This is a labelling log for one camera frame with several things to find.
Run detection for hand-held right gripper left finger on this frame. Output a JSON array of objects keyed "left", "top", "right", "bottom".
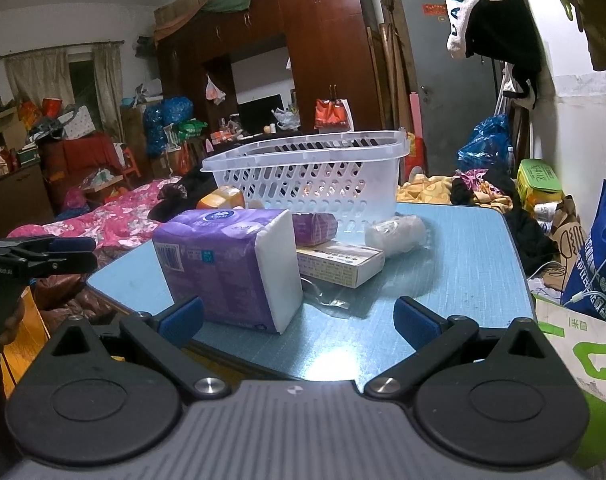
[{"left": 47, "top": 296, "right": 232, "bottom": 404}]

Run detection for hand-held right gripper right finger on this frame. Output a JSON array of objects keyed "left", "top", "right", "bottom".
[{"left": 364, "top": 296, "right": 559, "bottom": 404}]

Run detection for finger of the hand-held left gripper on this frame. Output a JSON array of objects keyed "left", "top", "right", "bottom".
[
  {"left": 30, "top": 251, "right": 96, "bottom": 277},
  {"left": 5, "top": 236, "right": 98, "bottom": 261}
]

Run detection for purple tissue pack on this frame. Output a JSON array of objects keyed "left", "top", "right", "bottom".
[{"left": 152, "top": 208, "right": 305, "bottom": 336}]

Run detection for white gauze roll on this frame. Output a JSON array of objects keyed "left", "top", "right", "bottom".
[{"left": 364, "top": 214, "right": 428, "bottom": 258}]

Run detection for cream medicine box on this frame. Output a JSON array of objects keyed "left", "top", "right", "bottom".
[{"left": 295, "top": 240, "right": 386, "bottom": 290}]

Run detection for orange snack packet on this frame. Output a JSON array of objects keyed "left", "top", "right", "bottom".
[{"left": 196, "top": 185, "right": 246, "bottom": 211}]

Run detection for small purple tissue packet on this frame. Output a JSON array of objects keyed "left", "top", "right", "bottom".
[{"left": 290, "top": 211, "right": 340, "bottom": 247}]

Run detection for white plastic basket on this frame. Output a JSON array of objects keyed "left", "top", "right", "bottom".
[{"left": 201, "top": 130, "right": 411, "bottom": 233}]

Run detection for pink floral blanket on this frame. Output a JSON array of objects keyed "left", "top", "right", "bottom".
[{"left": 5, "top": 177, "right": 184, "bottom": 261}]

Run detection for wooden cabinet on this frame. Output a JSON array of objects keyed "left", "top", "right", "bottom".
[{"left": 0, "top": 162, "right": 48, "bottom": 238}]

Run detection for clear plastic wrapper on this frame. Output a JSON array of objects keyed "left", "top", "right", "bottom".
[{"left": 300, "top": 280, "right": 354, "bottom": 311}]

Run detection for red cloth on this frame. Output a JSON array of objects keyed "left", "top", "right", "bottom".
[{"left": 40, "top": 132, "right": 126, "bottom": 191}]

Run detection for red plastic stool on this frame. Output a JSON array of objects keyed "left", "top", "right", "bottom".
[{"left": 119, "top": 147, "right": 141, "bottom": 178}]

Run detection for black clothes pile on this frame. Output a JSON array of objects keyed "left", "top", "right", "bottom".
[{"left": 148, "top": 167, "right": 219, "bottom": 223}]

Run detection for white patterned gift bag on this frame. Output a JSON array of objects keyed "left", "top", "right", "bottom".
[{"left": 60, "top": 105, "right": 96, "bottom": 141}]

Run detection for yellow blanket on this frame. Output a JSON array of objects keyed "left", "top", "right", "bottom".
[{"left": 397, "top": 172, "right": 514, "bottom": 208}]

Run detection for black clothing heap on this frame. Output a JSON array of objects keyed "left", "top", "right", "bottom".
[{"left": 450, "top": 167, "right": 559, "bottom": 281}]

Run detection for purple floral cloth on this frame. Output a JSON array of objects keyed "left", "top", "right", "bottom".
[{"left": 456, "top": 169, "right": 494, "bottom": 193}]

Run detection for beige curtain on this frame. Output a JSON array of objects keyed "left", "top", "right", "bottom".
[
  {"left": 3, "top": 49, "right": 76, "bottom": 111},
  {"left": 92, "top": 42, "right": 126, "bottom": 146}
]

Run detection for red yellow bag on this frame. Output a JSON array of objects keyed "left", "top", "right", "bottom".
[{"left": 405, "top": 132, "right": 428, "bottom": 176}]

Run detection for green plastic bag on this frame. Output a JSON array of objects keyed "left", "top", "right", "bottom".
[{"left": 175, "top": 119, "right": 209, "bottom": 141}]

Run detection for window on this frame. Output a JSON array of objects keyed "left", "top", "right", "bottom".
[{"left": 68, "top": 52, "right": 98, "bottom": 111}]

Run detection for stack of blue plastic bags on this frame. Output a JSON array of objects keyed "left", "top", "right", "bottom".
[{"left": 143, "top": 96, "right": 195, "bottom": 158}]

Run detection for brown paper bag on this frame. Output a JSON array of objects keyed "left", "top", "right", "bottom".
[{"left": 546, "top": 195, "right": 591, "bottom": 281}]

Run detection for white green paper bag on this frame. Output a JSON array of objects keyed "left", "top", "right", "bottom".
[{"left": 533, "top": 294, "right": 606, "bottom": 471}]

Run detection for green box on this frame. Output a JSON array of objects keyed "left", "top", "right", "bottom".
[{"left": 516, "top": 159, "right": 564, "bottom": 206}]

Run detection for blue plastic bag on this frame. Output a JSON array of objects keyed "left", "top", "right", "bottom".
[{"left": 457, "top": 114, "right": 514, "bottom": 173}]

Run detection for pink paper roll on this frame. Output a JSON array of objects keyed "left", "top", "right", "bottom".
[{"left": 408, "top": 91, "right": 425, "bottom": 138}]

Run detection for blue tote bag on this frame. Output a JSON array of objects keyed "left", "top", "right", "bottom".
[{"left": 560, "top": 179, "right": 606, "bottom": 323}]

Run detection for small white hanging bag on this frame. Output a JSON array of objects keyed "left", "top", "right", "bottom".
[{"left": 204, "top": 74, "right": 227, "bottom": 106}]

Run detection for black monitor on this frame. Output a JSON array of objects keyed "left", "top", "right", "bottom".
[{"left": 237, "top": 94, "right": 286, "bottom": 136}]

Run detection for red orange hanging bag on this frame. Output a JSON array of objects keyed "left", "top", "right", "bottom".
[{"left": 314, "top": 97, "right": 354, "bottom": 131}]

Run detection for white crumpled plastic bag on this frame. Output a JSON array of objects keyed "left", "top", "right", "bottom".
[{"left": 272, "top": 106, "right": 301, "bottom": 131}]

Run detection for grey door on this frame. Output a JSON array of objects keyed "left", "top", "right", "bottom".
[{"left": 395, "top": 0, "right": 504, "bottom": 176}]

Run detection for wooden planks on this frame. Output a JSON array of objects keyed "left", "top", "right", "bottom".
[{"left": 365, "top": 0, "right": 414, "bottom": 133}]

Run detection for brown wooden wardrobe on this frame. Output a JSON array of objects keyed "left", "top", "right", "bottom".
[{"left": 155, "top": 0, "right": 384, "bottom": 171}]

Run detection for black hanging garment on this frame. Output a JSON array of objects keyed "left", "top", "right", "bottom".
[{"left": 464, "top": 0, "right": 544, "bottom": 111}]

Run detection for white charging cable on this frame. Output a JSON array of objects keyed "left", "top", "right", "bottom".
[{"left": 528, "top": 225, "right": 606, "bottom": 306}]

